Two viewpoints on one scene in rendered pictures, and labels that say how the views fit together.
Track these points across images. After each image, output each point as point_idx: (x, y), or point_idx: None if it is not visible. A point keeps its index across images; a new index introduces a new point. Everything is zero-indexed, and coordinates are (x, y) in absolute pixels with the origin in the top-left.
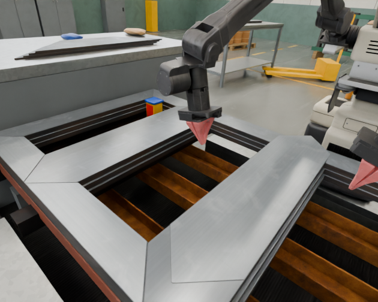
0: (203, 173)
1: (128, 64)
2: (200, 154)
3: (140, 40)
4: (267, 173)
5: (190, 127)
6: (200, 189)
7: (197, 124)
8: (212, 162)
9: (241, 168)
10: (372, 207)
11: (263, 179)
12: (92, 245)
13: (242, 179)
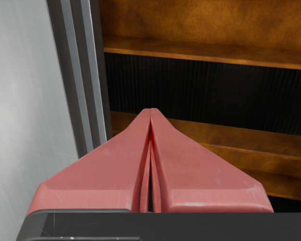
0: (269, 132)
1: None
2: None
3: None
4: (7, 143)
5: (204, 157)
6: (224, 56)
7: (53, 189)
8: (263, 175)
9: (63, 125)
10: None
11: None
12: None
13: (21, 77)
